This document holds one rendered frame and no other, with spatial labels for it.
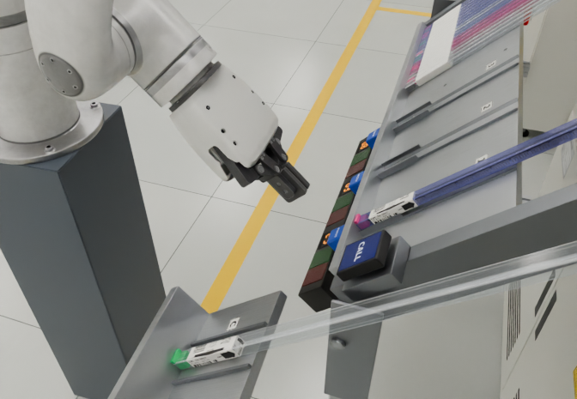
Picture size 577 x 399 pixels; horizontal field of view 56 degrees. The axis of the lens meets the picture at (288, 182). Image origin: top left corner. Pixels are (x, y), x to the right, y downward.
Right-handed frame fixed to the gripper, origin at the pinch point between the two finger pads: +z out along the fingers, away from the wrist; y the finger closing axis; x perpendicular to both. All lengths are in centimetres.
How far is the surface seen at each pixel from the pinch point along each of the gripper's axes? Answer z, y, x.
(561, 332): 50, -14, 7
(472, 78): 10.0, -24.5, 15.7
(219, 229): 25, -58, -84
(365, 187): 8.0, -5.9, 3.5
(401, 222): 10.0, 1.6, 9.1
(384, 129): 7.8, -18.9, 3.4
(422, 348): 70, -36, -38
